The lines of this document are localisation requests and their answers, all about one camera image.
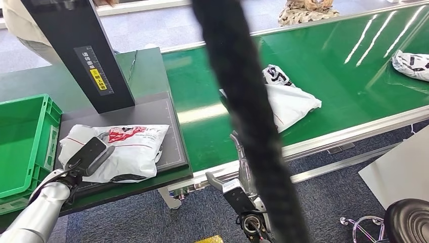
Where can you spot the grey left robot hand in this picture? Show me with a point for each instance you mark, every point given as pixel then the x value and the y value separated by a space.
pixel 87 156

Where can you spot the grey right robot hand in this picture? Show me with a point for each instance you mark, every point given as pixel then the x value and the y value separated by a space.
pixel 246 167

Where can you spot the white package with red print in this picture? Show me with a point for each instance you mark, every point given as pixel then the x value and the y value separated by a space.
pixel 134 157

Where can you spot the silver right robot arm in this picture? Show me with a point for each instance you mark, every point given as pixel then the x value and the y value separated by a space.
pixel 254 224

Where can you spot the white package red black print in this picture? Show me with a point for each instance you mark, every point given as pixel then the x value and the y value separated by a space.
pixel 291 100

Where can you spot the aluminium conveyor lower bar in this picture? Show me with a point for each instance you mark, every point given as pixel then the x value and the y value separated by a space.
pixel 335 167

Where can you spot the green conveyor belt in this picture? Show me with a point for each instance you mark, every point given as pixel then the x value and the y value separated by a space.
pixel 318 50

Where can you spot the white package with black print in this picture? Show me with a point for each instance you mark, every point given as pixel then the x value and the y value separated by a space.
pixel 412 65

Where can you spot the green plastic crate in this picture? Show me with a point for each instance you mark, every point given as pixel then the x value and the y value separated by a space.
pixel 20 144

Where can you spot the yellow block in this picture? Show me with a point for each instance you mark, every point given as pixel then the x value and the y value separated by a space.
pixel 209 239

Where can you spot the black scanner column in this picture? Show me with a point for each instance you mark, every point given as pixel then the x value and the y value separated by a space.
pixel 80 50

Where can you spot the chrome stool base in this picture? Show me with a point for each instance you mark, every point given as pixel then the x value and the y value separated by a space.
pixel 360 228

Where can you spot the person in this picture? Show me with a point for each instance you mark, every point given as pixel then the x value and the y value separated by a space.
pixel 26 30
pixel 305 13

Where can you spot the pale grey panel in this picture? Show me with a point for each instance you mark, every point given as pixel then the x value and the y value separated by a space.
pixel 402 167

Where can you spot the black stool seat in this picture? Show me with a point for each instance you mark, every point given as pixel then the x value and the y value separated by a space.
pixel 409 221

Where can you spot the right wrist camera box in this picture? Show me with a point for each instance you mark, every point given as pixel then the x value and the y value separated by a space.
pixel 236 198

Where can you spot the grey conveyor foot bracket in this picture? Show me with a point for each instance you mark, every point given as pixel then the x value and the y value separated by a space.
pixel 169 199

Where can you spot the black scanner base plate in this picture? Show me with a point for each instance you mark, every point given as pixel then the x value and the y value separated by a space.
pixel 167 114

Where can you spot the aluminium conveyor side rail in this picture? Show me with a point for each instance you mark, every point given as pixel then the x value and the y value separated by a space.
pixel 335 18
pixel 352 134

